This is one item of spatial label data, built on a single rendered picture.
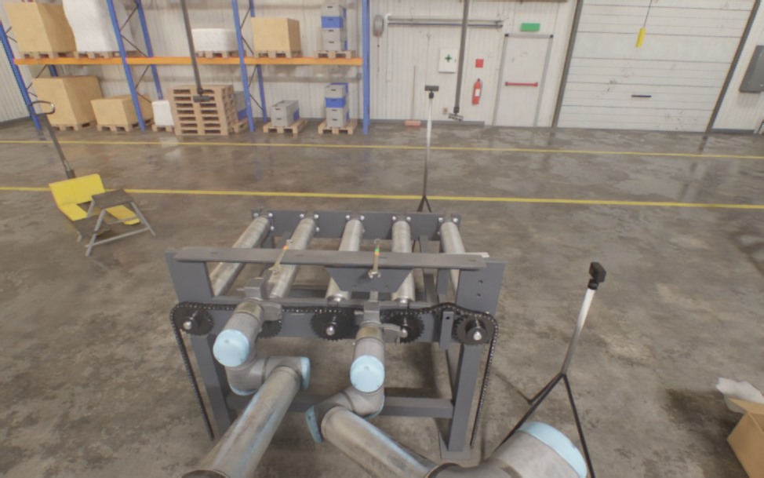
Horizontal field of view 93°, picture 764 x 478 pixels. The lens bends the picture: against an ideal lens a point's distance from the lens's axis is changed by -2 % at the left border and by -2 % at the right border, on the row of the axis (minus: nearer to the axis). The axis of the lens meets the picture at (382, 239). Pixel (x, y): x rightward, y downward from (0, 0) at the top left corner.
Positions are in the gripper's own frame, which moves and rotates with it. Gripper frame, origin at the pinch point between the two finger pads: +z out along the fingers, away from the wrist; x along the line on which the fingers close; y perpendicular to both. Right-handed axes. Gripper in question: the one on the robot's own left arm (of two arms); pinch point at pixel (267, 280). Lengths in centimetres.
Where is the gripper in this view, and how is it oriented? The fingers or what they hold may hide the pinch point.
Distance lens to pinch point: 132.7
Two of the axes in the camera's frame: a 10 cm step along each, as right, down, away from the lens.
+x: -0.1, 8.8, 4.7
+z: 0.4, -4.7, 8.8
